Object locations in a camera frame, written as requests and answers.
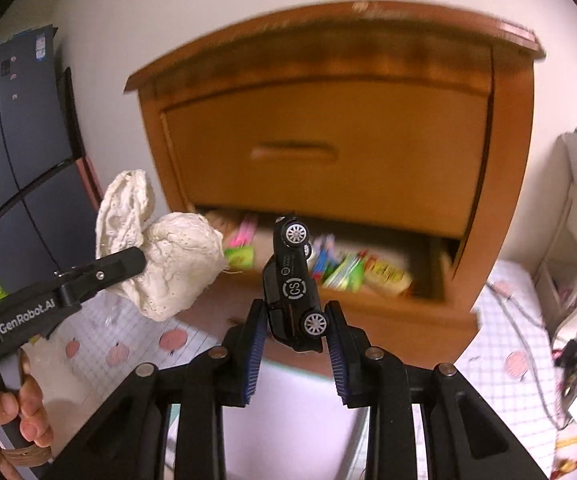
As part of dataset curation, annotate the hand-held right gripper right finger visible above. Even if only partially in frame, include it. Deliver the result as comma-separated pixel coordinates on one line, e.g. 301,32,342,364
324,300,554,480

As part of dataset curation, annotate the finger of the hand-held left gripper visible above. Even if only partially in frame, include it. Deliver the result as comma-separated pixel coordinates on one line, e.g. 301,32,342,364
53,246,148,311

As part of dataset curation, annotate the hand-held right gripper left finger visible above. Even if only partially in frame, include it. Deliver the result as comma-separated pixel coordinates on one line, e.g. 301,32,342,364
43,299,269,480

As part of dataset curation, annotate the wooden nightstand drawer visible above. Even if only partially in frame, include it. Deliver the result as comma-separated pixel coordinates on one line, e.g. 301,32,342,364
178,205,480,376
161,79,494,240

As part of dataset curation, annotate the black toy car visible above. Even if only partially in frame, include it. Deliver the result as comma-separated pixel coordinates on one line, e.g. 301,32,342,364
261,212,330,355

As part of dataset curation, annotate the cream lace cloth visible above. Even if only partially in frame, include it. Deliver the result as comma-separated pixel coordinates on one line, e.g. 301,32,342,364
96,169,226,322

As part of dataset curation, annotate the light green white packet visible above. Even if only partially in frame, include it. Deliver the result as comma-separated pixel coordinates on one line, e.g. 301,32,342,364
321,252,369,291

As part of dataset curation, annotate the yellow snack packet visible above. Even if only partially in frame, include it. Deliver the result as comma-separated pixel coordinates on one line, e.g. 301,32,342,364
363,255,414,297

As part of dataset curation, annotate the white tray teal rim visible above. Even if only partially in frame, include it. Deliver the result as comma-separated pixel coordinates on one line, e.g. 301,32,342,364
166,347,421,480

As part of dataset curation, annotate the yellow-green packet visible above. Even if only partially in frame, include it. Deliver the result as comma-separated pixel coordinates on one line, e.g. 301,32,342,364
224,246,256,268

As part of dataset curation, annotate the pink hair roller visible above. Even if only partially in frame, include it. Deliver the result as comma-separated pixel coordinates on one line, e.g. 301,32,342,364
226,215,259,250

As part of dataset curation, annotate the dark refrigerator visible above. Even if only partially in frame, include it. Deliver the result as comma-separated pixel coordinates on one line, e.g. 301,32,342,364
0,25,102,306

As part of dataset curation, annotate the grid fruit print tablecloth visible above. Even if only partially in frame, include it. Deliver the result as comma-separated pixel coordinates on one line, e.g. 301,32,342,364
0,260,577,480

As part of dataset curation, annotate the wooden nightstand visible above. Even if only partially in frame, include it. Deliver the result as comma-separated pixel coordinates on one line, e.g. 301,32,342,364
123,1,546,378

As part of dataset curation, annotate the dark small item pile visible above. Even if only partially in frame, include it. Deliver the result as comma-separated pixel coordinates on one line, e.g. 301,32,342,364
553,335,577,386

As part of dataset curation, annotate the white magazine rack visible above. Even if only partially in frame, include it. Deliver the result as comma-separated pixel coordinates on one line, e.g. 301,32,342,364
533,127,577,341

